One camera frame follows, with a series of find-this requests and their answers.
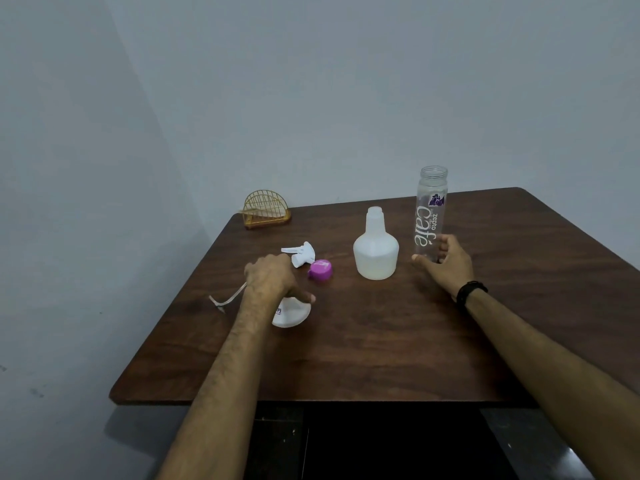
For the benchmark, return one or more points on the person's right hand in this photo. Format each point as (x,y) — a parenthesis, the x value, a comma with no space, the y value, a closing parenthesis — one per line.
(455,269)

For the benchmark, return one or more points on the person's left hand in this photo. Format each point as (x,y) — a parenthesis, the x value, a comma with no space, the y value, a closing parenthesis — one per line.
(270,279)

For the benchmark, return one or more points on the white plastic funnel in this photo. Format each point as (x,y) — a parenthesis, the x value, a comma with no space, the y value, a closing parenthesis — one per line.
(292,314)

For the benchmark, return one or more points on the white trigger sprayer head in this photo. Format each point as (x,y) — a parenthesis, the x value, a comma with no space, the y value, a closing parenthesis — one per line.
(303,253)

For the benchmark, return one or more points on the purple bottle cap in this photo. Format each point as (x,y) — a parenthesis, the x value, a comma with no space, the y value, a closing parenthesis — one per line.
(320,271)

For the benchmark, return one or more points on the clear water bottle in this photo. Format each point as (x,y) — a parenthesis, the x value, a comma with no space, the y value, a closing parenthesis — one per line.
(431,214)

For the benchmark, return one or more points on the white spray bottle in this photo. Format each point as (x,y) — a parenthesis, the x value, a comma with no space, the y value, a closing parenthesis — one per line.
(376,254)

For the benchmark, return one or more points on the person's left forearm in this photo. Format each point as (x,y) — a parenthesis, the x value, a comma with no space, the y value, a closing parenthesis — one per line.
(225,394)

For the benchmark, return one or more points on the person's right forearm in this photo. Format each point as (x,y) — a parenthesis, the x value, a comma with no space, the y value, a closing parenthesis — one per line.
(550,374)

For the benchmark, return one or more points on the black wristband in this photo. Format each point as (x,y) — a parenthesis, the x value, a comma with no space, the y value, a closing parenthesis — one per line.
(471,290)

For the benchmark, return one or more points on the dark wooden table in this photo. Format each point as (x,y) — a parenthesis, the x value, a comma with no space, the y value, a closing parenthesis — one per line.
(400,344)

